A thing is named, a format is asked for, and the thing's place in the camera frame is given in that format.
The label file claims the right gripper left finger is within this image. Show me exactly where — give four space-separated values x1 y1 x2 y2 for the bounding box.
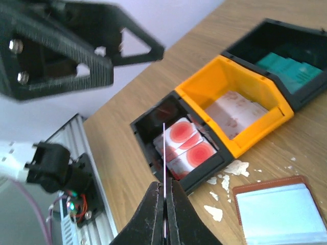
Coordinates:
111 182 164 245

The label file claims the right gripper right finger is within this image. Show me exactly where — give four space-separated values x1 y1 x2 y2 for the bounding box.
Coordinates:
166 178 222 245

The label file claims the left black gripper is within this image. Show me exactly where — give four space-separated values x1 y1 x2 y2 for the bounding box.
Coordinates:
0 0 123 103

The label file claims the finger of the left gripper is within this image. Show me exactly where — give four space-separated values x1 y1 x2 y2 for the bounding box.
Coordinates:
64 2 165 65

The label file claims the brown leather card holder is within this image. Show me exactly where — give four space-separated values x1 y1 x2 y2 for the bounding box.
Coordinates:
232 175 326 244

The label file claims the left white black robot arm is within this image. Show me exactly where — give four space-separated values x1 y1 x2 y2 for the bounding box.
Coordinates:
1 1 165 193

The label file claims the black bin with red cards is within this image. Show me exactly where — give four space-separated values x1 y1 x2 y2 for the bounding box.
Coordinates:
130 91 234 193

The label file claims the white card in orange bin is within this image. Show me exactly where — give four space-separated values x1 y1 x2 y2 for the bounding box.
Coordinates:
205 91 268 140

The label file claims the teal card stack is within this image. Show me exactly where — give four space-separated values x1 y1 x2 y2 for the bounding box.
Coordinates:
256 53 322 94

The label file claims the black bin with teal cards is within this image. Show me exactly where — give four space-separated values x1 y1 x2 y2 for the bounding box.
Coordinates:
222 18 326 111

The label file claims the orange plastic bin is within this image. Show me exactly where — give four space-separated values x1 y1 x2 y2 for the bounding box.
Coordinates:
175 55 294 158

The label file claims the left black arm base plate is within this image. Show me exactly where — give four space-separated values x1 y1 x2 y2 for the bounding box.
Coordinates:
62 153 105 229

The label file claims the grey slotted cable duct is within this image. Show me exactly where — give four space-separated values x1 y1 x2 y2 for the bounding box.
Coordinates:
59 199 79 245

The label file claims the aluminium front rail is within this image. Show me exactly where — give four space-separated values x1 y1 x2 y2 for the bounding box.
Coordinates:
47 114 118 244

